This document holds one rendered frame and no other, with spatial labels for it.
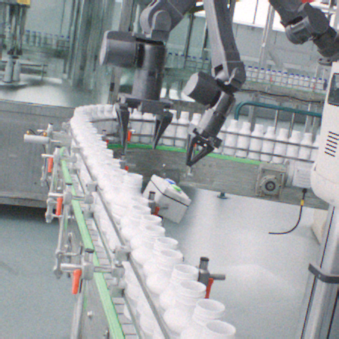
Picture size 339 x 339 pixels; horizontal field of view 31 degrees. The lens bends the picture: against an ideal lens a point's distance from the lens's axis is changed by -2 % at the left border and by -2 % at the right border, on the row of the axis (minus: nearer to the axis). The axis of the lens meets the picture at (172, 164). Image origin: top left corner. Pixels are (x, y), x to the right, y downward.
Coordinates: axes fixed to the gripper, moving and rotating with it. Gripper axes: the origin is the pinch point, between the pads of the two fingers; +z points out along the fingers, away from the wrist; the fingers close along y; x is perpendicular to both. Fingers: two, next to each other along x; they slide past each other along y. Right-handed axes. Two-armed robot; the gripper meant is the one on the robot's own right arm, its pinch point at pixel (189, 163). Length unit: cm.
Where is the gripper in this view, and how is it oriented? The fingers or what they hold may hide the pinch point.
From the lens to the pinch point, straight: 156.7
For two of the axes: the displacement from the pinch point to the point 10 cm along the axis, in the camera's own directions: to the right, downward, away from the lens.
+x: 8.4, 4.4, 3.1
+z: -4.8, 8.7, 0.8
